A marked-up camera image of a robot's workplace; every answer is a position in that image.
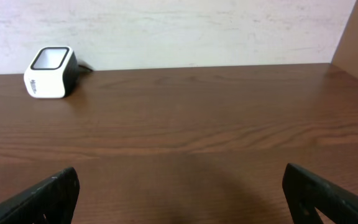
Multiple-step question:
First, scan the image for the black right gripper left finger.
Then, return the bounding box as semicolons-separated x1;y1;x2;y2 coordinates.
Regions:
0;167;80;223

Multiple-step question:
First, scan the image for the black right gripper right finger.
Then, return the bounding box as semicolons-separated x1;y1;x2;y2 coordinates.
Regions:
282;163;358;223

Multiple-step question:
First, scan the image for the white barcode scanner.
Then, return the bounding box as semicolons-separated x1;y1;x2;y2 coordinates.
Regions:
24;46;80;98

